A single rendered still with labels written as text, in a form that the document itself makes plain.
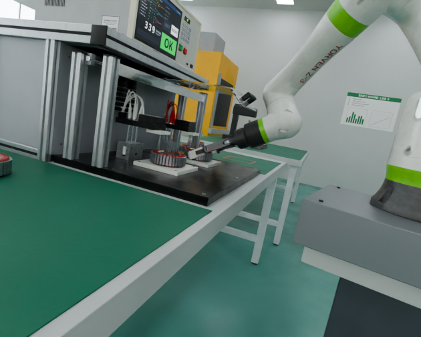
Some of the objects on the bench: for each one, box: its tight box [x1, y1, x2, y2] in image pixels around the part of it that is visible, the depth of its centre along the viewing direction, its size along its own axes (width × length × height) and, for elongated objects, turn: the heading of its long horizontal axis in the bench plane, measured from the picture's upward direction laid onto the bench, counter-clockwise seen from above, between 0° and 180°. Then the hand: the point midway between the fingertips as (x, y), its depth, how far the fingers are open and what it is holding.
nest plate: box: [133, 159, 198, 176], centre depth 91 cm, size 15×15×1 cm
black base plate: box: [54, 148, 261, 207], centre depth 103 cm, size 47×64×2 cm
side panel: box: [0, 33, 58, 162], centre depth 82 cm, size 28×3×32 cm, turn 24°
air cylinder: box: [156, 140, 176, 152], centre depth 118 cm, size 5×8×6 cm
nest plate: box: [186, 158, 221, 168], centre depth 113 cm, size 15×15×1 cm
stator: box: [184, 147, 213, 162], centre depth 113 cm, size 11×11×4 cm
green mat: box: [180, 142, 281, 175], centre depth 170 cm, size 94×61×1 cm, turn 24°
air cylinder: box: [116, 140, 144, 160], centre depth 95 cm, size 5×8×6 cm
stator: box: [150, 149, 187, 168], centre depth 90 cm, size 11×11×4 cm
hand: (198, 153), depth 113 cm, fingers closed on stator, 11 cm apart
